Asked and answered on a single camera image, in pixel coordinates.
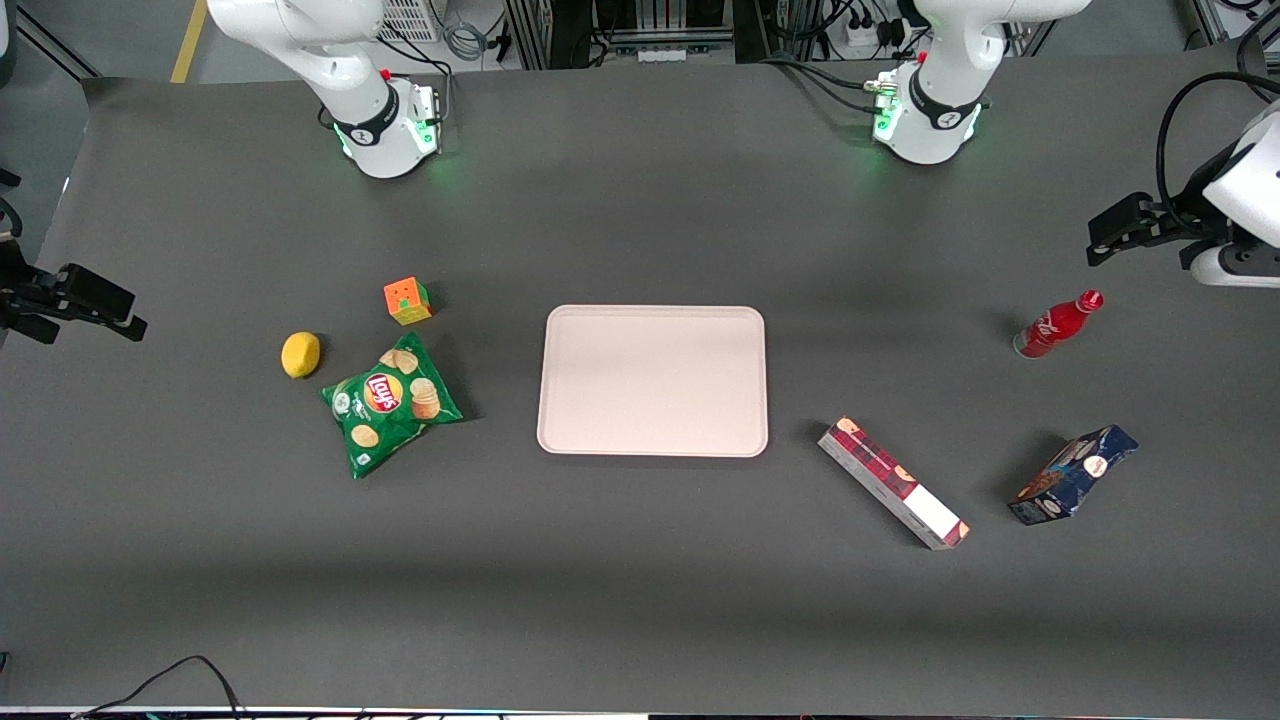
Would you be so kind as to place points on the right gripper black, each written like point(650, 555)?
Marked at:
point(22, 297)

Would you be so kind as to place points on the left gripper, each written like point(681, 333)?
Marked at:
point(1176, 222)

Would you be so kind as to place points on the red cookie box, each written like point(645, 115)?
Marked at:
point(893, 483)

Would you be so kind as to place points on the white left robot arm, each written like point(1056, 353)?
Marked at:
point(935, 125)

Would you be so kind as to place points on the blue cookie box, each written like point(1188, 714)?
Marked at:
point(1073, 475)

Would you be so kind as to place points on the pale pink plastic tray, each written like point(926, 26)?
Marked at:
point(653, 380)

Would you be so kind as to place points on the red cola bottle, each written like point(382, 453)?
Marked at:
point(1050, 328)

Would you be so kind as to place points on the yellow lemon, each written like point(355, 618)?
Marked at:
point(300, 355)

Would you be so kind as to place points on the green chips bag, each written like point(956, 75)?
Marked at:
point(390, 405)

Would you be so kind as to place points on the colourful puzzle cube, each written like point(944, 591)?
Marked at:
point(407, 301)

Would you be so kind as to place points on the white power strip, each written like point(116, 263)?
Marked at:
point(870, 35)

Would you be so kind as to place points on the white vent grille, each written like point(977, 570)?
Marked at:
point(410, 18)

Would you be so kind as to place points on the dark grey table mat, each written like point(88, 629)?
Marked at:
point(640, 580)

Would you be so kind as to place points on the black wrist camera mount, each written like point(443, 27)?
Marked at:
point(1172, 226)

